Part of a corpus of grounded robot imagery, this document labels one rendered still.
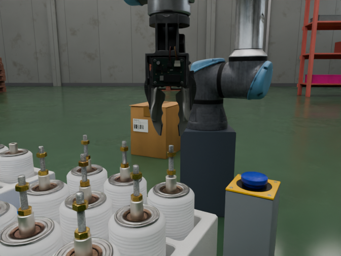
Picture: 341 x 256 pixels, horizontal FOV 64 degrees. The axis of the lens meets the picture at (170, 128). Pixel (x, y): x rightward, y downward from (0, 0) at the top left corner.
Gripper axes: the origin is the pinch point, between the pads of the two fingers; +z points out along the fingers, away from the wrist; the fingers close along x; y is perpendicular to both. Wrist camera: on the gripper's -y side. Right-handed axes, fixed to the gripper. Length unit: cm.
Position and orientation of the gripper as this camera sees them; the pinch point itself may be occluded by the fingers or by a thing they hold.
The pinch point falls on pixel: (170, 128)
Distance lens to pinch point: 54.0
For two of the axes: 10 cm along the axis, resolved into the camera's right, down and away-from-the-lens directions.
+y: -0.9, 2.0, -9.8
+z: 0.0, 9.8, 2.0
